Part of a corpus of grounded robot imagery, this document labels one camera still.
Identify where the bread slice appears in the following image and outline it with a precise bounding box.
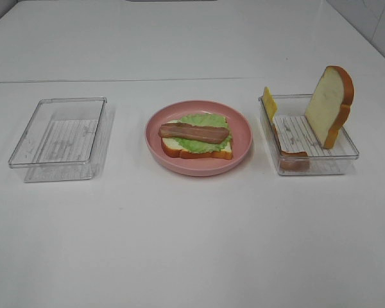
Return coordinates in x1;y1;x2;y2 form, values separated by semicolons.
158;119;233;160
305;65;355;149

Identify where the bacon strip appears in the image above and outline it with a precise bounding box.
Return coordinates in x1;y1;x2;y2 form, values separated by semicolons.
272;124;310;171
158;123;230;144

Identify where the green lettuce leaf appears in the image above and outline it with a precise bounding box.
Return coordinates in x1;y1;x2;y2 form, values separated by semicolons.
171;113;232;154

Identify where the yellow cheese slice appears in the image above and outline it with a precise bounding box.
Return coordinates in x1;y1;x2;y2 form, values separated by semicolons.
261;87;277;124

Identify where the pink round plate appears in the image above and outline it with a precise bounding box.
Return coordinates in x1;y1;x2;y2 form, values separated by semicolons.
145;100;253;176

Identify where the right clear plastic container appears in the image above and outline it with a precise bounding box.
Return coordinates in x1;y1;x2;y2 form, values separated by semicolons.
259;94;359;176

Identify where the clear plastic container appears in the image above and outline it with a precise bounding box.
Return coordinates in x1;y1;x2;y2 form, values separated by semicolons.
8;98;114;183
259;94;359;176

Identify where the left clear plastic container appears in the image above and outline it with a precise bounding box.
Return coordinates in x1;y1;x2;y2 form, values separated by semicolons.
8;98;114;183

